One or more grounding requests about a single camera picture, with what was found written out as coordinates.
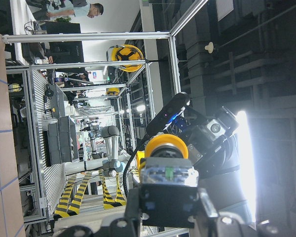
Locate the yellow hard hat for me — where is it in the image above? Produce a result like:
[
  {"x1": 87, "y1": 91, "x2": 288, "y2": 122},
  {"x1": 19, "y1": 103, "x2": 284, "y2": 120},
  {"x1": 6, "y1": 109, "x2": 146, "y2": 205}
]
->
[{"x1": 106, "y1": 44, "x2": 144, "y2": 73}]

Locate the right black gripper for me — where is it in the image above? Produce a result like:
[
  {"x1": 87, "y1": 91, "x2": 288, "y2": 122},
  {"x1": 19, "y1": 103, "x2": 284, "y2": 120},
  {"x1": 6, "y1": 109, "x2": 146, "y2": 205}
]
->
[{"x1": 170, "y1": 106, "x2": 247, "y2": 221}]

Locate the yellow push button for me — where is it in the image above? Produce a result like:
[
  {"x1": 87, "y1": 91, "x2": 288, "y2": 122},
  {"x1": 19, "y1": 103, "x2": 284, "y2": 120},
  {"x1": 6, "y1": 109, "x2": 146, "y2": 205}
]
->
[{"x1": 139, "y1": 134, "x2": 199, "y2": 187}]

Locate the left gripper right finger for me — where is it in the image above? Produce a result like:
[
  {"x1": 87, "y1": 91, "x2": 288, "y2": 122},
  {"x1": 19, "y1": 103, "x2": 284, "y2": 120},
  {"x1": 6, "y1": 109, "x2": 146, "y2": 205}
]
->
[{"x1": 195, "y1": 188, "x2": 219, "y2": 222}]

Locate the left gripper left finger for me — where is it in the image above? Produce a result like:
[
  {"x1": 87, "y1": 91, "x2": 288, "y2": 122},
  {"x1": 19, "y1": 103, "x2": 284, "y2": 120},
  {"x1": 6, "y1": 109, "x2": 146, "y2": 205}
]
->
[{"x1": 123, "y1": 188, "x2": 142, "y2": 237}]

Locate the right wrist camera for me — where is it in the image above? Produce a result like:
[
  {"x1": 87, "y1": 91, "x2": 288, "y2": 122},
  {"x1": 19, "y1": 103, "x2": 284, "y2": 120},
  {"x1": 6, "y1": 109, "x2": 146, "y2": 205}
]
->
[{"x1": 146, "y1": 92, "x2": 190, "y2": 137}]

